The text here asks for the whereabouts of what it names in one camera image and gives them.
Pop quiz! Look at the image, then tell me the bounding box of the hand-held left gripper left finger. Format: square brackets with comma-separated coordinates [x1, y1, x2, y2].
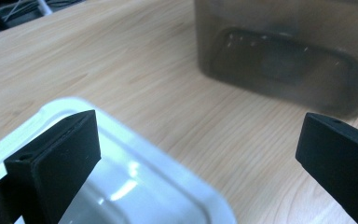
[3, 109, 103, 224]

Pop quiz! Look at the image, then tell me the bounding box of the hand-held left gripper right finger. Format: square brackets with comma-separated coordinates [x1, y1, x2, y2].
[295, 112, 358, 224]

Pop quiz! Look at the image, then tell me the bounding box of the white lidded plastic container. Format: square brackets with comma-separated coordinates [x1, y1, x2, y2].
[0, 96, 238, 224]

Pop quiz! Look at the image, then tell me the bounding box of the translucent grey storage box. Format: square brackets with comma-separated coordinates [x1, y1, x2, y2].
[193, 0, 358, 119]

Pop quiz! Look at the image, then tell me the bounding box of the white cable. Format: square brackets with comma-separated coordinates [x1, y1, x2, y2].
[36, 0, 54, 17]

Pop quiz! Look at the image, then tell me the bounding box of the thin grey cable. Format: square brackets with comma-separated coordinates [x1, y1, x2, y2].
[0, 0, 40, 21]

